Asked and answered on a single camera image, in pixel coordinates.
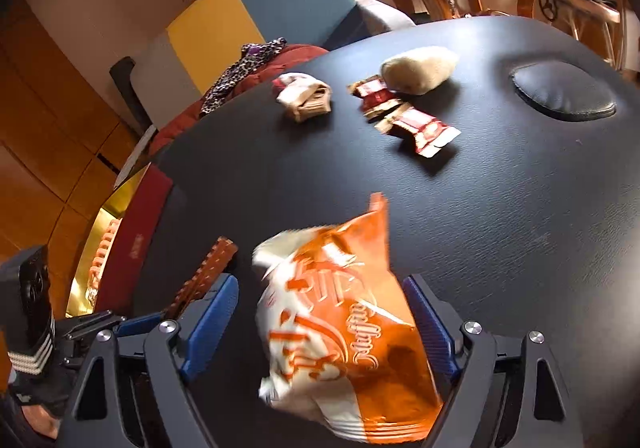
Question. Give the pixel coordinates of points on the red gold gift box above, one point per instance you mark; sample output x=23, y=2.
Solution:
x=139, y=203

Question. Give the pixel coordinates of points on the red quilted jacket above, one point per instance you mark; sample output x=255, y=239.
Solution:
x=292, y=55

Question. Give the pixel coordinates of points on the red snack packet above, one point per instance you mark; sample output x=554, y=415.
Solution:
x=428, y=134
x=376, y=98

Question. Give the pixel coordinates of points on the person left hand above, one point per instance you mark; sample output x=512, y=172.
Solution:
x=41, y=420

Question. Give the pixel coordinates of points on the leopard print cloth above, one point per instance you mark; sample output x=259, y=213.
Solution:
x=253, y=56

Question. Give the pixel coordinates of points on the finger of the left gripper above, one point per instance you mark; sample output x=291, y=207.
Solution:
x=139, y=325

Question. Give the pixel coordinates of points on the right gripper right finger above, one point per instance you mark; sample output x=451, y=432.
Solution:
x=462, y=355

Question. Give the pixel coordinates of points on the beige red sock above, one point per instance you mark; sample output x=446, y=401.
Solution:
x=302, y=96

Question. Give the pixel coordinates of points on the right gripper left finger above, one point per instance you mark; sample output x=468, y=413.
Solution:
x=176, y=351

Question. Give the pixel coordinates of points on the orange plastic rack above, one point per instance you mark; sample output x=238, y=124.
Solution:
x=98, y=262

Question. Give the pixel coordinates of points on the wooden chair with cloth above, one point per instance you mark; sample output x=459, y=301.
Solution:
x=606, y=14

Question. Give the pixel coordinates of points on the blue yellow grey armchair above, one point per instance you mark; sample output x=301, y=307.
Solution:
x=185, y=60

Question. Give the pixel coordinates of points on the orange white chip bag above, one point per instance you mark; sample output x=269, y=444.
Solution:
x=342, y=344

